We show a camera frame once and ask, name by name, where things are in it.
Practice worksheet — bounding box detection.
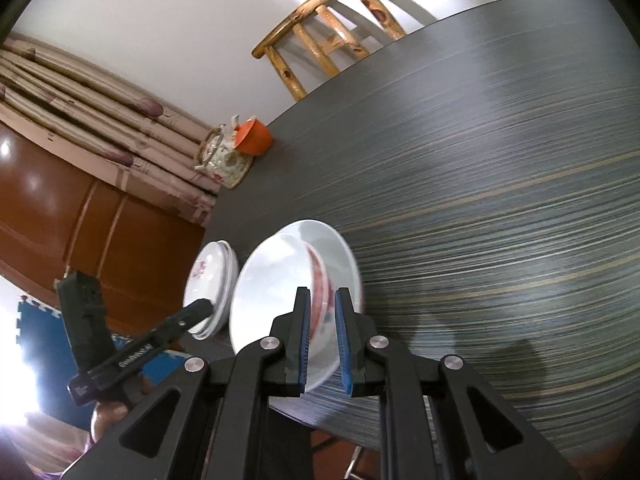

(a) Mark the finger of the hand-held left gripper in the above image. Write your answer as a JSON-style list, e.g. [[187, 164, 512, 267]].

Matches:
[[145, 298, 217, 350]]

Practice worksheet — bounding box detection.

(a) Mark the brown wooden door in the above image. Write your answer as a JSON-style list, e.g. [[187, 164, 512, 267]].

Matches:
[[0, 121, 209, 337]]

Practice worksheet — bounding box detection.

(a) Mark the white plate with pink flowers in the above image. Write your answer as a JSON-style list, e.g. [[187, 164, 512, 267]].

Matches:
[[199, 241, 240, 340], [183, 240, 234, 337]]

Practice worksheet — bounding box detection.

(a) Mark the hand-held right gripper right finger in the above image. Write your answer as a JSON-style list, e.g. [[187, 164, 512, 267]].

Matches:
[[334, 287, 583, 480]]

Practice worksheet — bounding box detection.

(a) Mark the metal table leg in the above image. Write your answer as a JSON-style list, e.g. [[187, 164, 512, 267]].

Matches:
[[344, 431, 369, 480]]

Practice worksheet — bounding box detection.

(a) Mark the orange lidded cup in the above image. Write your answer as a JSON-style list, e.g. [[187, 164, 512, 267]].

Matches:
[[232, 116, 274, 157]]

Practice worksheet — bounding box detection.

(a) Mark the wooden chair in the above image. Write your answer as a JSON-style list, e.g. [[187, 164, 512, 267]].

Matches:
[[251, 0, 407, 102]]

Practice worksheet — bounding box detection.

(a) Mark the floral ceramic teapot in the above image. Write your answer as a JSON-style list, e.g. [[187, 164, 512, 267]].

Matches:
[[194, 114, 255, 190]]

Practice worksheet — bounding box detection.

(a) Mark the person's left hand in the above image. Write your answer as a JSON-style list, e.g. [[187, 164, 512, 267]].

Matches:
[[89, 377, 153, 445]]

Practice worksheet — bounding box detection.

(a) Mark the beige patterned curtain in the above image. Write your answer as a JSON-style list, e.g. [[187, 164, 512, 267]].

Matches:
[[0, 31, 224, 229]]

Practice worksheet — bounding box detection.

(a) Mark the plain white plate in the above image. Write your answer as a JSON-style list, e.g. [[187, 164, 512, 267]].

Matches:
[[280, 218, 365, 356]]

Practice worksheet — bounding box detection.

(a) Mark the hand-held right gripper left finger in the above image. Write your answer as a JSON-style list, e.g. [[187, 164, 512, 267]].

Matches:
[[65, 286, 314, 480]]

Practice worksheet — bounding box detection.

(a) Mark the blue foam mat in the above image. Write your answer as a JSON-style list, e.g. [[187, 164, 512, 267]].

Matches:
[[14, 296, 187, 427]]

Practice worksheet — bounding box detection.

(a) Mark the large white floral bowl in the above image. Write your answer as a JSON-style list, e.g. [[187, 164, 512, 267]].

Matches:
[[229, 232, 337, 394]]

